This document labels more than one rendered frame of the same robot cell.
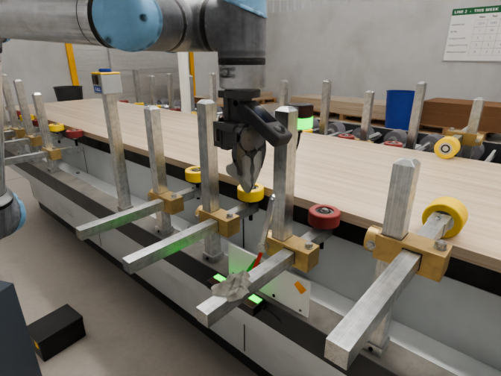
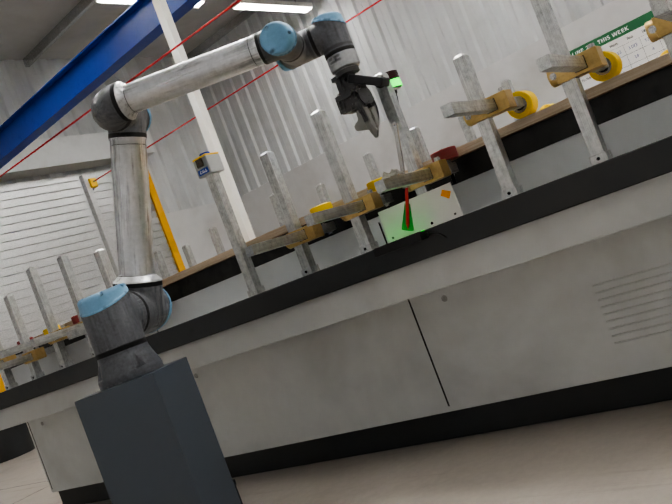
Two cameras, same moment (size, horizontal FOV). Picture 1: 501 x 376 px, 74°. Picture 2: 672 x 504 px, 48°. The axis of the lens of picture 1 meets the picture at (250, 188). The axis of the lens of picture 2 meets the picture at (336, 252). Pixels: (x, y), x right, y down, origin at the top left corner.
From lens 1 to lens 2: 1.60 m
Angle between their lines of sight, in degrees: 23
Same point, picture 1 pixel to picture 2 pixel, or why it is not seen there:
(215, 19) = (318, 32)
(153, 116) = (271, 158)
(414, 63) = not seen: hidden behind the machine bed
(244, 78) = (346, 57)
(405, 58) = not seen: hidden behind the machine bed
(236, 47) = (336, 41)
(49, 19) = (231, 58)
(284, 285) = (435, 204)
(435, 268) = (503, 99)
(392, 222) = (471, 94)
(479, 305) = (577, 148)
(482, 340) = not seen: hidden behind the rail
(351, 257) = (486, 188)
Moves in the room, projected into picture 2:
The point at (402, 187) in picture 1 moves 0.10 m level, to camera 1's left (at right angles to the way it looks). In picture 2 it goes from (464, 69) to (429, 82)
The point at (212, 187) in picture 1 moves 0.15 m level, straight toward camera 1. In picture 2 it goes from (346, 178) to (356, 168)
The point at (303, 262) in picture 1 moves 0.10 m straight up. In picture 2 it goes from (437, 170) to (425, 137)
